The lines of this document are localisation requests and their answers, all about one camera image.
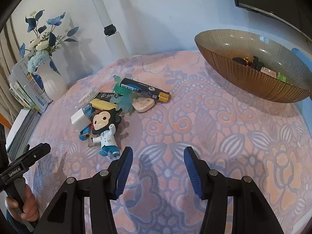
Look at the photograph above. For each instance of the stack of books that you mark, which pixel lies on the stack of books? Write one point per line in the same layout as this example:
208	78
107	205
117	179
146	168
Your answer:
25	88

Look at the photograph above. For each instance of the amber ribbed glass bowl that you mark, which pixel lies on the amber ribbed glass bowl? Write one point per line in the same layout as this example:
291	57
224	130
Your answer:
220	46

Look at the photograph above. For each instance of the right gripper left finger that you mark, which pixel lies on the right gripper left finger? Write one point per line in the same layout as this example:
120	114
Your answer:
105	186

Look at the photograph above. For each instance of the black lighter with print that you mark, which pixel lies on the black lighter with print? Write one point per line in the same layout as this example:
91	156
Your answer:
105	96

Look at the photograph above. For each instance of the white ribbed vase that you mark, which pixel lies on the white ribbed vase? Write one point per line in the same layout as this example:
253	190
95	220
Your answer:
53	83

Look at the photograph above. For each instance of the person's left hand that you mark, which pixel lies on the person's left hand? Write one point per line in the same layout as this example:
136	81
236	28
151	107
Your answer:
30	209

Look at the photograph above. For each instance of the black yellow marker box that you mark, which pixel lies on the black yellow marker box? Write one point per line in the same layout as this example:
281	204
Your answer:
146	90

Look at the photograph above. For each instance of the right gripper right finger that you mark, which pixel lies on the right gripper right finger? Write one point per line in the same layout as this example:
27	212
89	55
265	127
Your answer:
209	185

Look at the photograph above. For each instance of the white lamp pole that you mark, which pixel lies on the white lamp pole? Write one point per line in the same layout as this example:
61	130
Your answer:
112	36

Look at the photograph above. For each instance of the green plastic leaf toy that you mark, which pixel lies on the green plastic leaf toy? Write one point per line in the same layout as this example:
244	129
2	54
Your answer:
123	98

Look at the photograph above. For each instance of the items inside bowl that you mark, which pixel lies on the items inside bowl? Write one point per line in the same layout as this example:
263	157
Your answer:
259	66

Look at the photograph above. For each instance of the monkey figurine white coat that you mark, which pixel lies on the monkey figurine white coat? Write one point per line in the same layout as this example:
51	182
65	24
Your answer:
105	126

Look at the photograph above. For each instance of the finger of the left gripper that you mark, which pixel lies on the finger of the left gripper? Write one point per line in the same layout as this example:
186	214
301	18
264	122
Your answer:
35	154

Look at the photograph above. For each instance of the yellow black small box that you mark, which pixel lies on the yellow black small box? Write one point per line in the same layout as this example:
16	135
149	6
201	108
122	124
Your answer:
102	105

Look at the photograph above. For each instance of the blue small stapler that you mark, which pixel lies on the blue small stapler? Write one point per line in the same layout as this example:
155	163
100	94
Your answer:
84	135

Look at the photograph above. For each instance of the blue white artificial flowers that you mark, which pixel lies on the blue white artificial flowers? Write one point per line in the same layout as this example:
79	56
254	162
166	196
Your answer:
46	42

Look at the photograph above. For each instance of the pink stone-like eraser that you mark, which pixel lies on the pink stone-like eraser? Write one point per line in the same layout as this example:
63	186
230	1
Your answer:
142	104

